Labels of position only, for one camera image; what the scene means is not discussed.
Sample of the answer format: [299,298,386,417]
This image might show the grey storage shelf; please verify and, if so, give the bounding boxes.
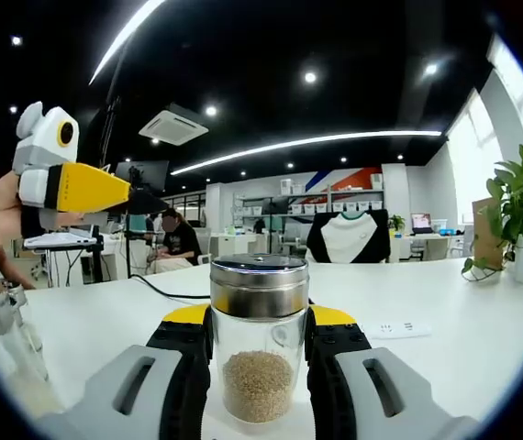
[233,187,386,216]

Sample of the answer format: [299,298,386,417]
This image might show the row of white storage bins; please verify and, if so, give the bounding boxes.
[291,200,384,215]

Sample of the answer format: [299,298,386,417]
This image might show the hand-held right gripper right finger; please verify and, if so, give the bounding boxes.
[305,304,484,440]

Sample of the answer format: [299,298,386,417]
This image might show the ceiling air conditioner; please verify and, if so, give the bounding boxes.
[138,108,210,147]

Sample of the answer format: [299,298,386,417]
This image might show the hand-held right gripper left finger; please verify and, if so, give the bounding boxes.
[35,303,213,440]

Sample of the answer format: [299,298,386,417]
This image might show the white shirt with black sleeves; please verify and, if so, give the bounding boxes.
[306,208,391,265]

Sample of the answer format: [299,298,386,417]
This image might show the black power cable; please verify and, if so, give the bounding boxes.
[129,273,213,302]

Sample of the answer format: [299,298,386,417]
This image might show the tall seasoning bottle brown granules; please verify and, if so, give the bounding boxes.
[209,255,311,423]

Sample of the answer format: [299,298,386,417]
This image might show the black laptop stand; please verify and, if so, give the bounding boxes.
[22,242,106,288]

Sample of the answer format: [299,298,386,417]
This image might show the curved ceiling light strip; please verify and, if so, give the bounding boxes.
[169,129,443,177]
[88,0,167,86]

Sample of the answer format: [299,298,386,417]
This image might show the tall cardboard box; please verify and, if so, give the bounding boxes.
[472,197,508,271]

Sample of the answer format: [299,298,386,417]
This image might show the black screen on stand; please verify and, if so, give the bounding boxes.
[114,159,171,193]

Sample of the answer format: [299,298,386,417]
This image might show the person's left hand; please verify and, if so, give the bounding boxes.
[0,171,86,240]

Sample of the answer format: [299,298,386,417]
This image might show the white power strip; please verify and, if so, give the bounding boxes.
[361,320,431,340]

